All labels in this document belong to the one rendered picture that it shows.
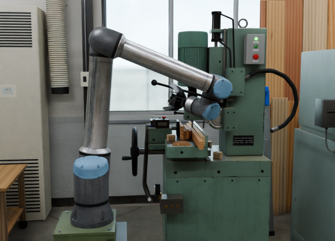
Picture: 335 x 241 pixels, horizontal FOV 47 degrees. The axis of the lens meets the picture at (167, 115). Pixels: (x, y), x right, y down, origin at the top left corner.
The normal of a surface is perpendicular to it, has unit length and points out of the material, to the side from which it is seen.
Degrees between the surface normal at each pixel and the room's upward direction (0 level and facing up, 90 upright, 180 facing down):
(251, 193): 90
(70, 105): 90
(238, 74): 90
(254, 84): 90
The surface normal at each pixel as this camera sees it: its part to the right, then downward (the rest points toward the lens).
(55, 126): 0.11, 0.11
